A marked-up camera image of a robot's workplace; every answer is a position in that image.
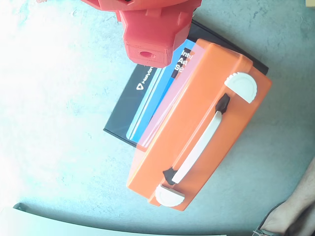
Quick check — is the black flat book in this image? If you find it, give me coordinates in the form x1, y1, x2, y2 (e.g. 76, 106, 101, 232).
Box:
103, 19, 269, 148

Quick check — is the dark blue cloth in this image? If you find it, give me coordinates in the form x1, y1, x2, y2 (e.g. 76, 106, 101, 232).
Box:
215, 93, 231, 115

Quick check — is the white round box latch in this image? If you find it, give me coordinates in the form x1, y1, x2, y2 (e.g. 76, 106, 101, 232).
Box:
224, 72, 258, 104
155, 184, 186, 207

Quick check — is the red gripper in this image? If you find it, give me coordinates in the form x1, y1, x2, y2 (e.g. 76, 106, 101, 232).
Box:
115, 7, 194, 67

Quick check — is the orange plastic box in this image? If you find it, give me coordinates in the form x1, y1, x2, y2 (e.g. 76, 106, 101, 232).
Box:
126, 38, 273, 211

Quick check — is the black handle hinge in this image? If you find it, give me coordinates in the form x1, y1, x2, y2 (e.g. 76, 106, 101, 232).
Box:
162, 167, 177, 185

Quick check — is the blue printed brochure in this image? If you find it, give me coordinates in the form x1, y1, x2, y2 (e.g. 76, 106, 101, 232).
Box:
126, 38, 198, 144

